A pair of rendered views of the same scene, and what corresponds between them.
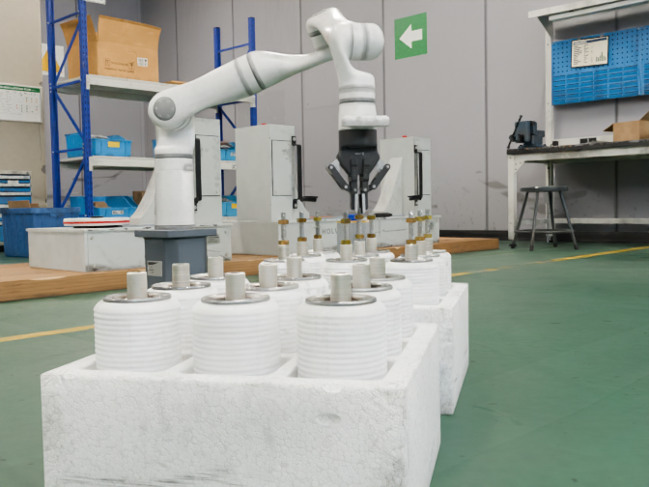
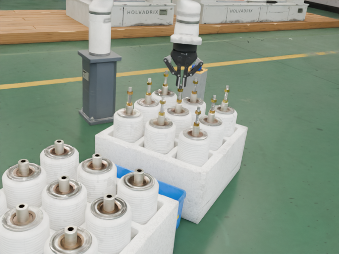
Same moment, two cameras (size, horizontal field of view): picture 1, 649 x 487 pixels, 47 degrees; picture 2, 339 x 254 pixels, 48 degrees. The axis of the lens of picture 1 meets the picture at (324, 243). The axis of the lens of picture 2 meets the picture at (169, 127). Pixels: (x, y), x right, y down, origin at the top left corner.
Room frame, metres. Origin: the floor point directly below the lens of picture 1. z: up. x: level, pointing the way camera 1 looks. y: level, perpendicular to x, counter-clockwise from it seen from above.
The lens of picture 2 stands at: (0.29, -0.27, 0.76)
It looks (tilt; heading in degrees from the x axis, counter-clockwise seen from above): 26 degrees down; 11
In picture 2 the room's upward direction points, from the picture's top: 6 degrees clockwise
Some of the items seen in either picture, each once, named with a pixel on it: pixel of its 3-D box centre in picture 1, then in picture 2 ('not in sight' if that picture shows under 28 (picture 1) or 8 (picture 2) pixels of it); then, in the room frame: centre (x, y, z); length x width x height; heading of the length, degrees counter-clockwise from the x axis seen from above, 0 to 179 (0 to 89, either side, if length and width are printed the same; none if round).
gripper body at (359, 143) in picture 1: (357, 151); (184, 51); (1.45, -0.07, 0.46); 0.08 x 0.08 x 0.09
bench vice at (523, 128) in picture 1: (526, 132); not in sight; (5.73, -1.57, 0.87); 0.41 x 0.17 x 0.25; 136
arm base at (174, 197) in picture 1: (174, 194); (99, 33); (1.81, 0.36, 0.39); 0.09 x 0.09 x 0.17; 46
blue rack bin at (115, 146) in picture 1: (98, 146); not in sight; (6.44, 1.94, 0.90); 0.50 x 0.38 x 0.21; 47
